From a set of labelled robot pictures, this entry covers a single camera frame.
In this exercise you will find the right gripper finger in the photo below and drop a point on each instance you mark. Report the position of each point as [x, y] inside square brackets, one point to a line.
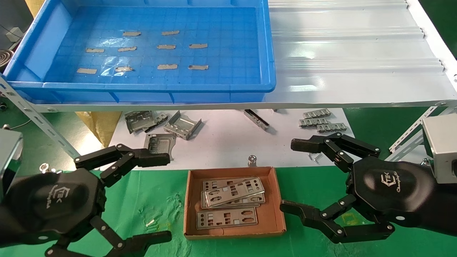
[335, 148]
[332, 225]

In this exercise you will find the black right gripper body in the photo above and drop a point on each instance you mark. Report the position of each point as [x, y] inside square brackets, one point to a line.
[392, 192]

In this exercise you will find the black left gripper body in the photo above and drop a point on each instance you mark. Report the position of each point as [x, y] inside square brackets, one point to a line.
[53, 203]

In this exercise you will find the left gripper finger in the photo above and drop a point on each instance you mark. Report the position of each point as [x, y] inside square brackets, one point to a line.
[121, 246]
[123, 160]

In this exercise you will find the metal IO shield plate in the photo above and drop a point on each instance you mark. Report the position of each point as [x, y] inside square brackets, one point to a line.
[239, 195]
[202, 201]
[221, 182]
[235, 222]

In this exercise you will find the brown cardboard box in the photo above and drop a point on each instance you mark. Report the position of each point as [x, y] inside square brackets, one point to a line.
[275, 214]

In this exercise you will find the blue plastic tray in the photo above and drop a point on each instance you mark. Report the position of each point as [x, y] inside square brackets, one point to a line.
[232, 53]

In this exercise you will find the small white box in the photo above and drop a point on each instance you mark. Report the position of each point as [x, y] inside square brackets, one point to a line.
[14, 34]

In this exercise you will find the tan cardboard piece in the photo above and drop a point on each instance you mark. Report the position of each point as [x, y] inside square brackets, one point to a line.
[34, 5]

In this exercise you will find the small perforated metal strip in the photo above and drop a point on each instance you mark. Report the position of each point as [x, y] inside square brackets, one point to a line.
[314, 122]
[316, 113]
[332, 127]

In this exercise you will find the silver nut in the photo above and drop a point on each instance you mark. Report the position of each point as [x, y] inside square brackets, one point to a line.
[44, 167]

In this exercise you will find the small white scrap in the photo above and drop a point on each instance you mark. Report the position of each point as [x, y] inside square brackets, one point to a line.
[150, 222]

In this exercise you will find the green table cloth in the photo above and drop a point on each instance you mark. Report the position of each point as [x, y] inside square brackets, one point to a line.
[150, 192]

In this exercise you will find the yellow woven bag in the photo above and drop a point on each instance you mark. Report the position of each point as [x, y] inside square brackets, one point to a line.
[100, 125]

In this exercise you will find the flat slotted metal plate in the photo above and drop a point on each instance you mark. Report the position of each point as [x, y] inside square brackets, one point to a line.
[162, 141]

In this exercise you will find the small grey metal part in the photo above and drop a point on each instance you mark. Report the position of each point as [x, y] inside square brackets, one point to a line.
[161, 117]

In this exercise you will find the grey slotted angle bar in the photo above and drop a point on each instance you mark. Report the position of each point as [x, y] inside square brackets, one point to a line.
[414, 128]
[35, 116]

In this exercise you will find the grey tape strip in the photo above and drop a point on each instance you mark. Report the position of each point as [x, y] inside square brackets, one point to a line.
[86, 71]
[170, 33]
[166, 46]
[127, 49]
[167, 66]
[198, 46]
[131, 34]
[198, 66]
[124, 69]
[95, 50]

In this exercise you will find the white corrugated shelf board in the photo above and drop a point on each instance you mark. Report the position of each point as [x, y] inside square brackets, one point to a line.
[357, 53]

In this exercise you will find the white paper sheet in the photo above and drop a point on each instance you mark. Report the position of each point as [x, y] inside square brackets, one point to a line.
[221, 142]

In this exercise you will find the clear tape patch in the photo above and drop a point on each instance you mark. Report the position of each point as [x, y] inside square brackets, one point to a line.
[107, 42]

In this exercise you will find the folded grey metal bracket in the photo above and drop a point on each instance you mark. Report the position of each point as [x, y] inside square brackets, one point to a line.
[139, 121]

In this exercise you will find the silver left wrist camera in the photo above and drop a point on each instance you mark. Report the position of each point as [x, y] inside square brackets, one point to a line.
[9, 157]

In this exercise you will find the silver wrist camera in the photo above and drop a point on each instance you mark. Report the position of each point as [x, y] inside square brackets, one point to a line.
[9, 157]
[442, 150]

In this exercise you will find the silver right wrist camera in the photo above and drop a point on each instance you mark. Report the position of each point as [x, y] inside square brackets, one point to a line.
[442, 150]

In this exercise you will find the U-shaped metal bracket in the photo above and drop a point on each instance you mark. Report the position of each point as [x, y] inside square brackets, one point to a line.
[182, 125]

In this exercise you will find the narrow metal rail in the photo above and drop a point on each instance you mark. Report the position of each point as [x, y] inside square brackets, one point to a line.
[256, 119]

